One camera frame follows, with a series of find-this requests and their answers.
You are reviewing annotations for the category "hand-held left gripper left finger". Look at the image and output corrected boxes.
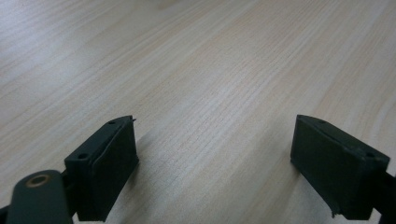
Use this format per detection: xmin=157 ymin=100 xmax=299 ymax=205
xmin=64 ymin=115 xmax=140 ymax=223

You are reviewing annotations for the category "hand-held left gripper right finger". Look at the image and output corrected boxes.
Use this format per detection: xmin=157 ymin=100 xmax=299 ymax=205
xmin=290 ymin=114 xmax=391 ymax=221

